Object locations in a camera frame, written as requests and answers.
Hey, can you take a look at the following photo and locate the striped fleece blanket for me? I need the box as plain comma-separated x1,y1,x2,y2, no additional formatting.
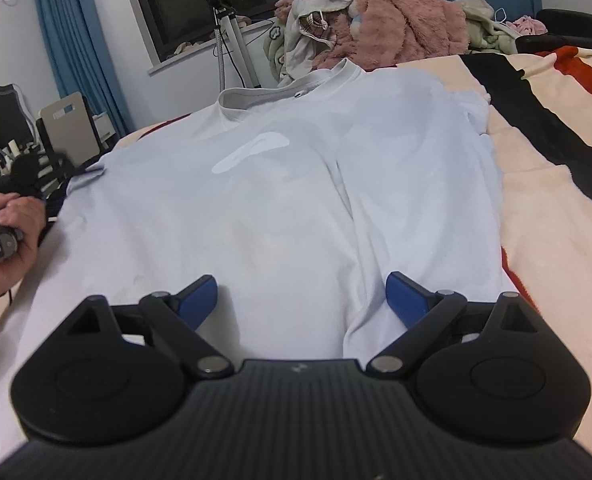
0,45,592,466

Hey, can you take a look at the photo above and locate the beige crumpled cloth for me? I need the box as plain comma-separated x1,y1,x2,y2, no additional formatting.
276,0,364,86

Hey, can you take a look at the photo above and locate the light blue t-shirt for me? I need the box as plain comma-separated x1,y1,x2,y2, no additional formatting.
0,57,521,453

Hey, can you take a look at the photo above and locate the white folding chair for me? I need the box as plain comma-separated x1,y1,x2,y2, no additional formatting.
36,91,105,162

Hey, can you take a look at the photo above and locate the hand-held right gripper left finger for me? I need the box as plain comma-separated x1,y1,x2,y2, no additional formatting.
63,274,236,380

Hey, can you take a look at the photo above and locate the black armchair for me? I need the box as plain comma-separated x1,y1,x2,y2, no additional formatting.
516,7,592,58

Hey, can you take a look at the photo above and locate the white garment steamer stand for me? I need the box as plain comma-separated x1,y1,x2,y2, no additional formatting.
192,0,263,93

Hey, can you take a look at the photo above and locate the small pink cloth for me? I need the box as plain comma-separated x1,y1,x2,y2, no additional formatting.
506,16,545,34

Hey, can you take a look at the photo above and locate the person's left hand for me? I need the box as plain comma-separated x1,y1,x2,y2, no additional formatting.
0,195,45,293

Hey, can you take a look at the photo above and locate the black chair with white trim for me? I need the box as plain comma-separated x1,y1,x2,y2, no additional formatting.
0,83,40,162

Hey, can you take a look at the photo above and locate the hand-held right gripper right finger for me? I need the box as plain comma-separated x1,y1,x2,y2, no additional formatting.
366,271,539,378

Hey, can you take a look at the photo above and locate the white window sill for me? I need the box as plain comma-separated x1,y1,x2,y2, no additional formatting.
147,15,279,77

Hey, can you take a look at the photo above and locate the pile of clothes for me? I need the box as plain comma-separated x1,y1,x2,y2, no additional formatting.
310,0,470,72

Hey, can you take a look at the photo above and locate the green printed cloth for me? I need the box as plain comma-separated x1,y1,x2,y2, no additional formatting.
262,17,297,82

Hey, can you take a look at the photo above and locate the pale green white cloth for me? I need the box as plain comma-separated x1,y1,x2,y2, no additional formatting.
457,0,521,57

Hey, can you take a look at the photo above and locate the dark window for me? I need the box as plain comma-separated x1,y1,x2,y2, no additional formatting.
125,0,297,62

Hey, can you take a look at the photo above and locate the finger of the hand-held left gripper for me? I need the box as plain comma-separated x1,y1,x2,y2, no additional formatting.
51,157,102,185

